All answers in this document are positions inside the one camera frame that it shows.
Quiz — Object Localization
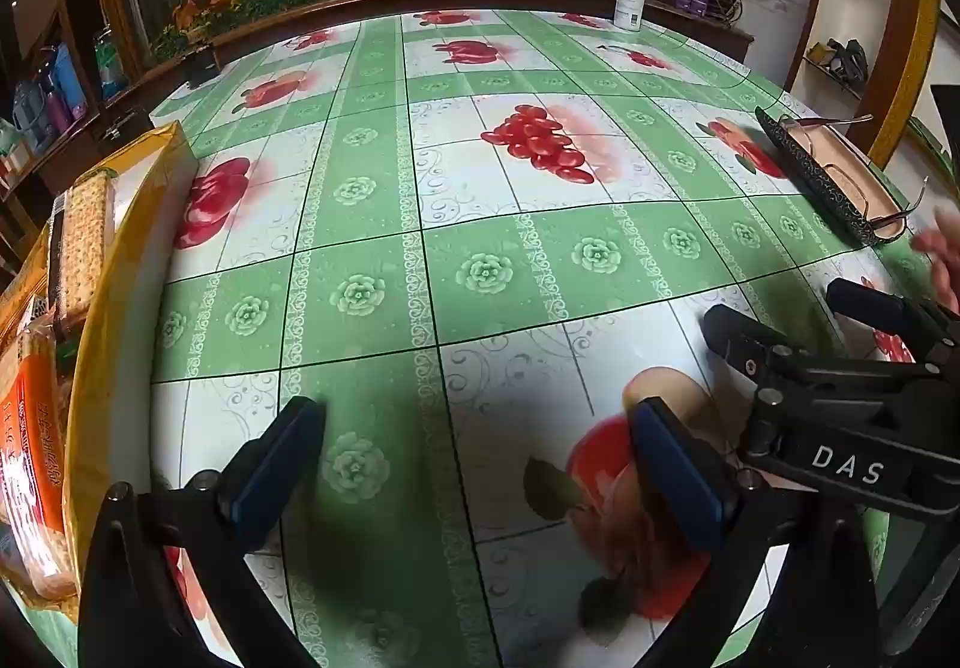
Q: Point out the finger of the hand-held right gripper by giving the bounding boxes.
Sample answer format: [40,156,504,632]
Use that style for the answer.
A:
[701,304,809,377]
[825,278,960,373]

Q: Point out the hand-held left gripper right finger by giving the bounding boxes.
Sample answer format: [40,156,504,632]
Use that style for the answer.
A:
[626,396,878,668]

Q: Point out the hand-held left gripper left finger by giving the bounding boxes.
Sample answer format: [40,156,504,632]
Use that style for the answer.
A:
[79,396,327,668]

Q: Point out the yellow-edged cardboard box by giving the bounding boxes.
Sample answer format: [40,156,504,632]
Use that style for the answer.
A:
[0,121,197,628]

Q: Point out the cracker packet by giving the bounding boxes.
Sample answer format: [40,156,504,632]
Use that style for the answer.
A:
[49,169,117,339]

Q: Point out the person's right hand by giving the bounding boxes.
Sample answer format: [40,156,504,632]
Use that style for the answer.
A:
[911,207,960,313]

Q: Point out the eyeglasses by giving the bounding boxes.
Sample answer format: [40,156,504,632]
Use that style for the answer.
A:
[780,113,931,230]

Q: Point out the dark patterned glasses case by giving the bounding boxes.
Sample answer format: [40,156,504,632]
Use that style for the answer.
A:
[754,106,908,249]

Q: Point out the orange snack packet red label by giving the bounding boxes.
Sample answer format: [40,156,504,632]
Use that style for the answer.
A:
[0,330,80,598]

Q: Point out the dark shoes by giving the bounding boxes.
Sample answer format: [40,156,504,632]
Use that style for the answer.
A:
[806,38,871,88]

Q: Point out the small black holder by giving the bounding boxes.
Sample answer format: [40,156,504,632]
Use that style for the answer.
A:
[184,42,222,88]

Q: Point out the light blue thermos jug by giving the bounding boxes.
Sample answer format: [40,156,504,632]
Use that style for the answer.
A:
[13,76,53,137]

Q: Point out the blue thermos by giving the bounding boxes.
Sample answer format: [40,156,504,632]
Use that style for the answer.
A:
[52,42,87,118]

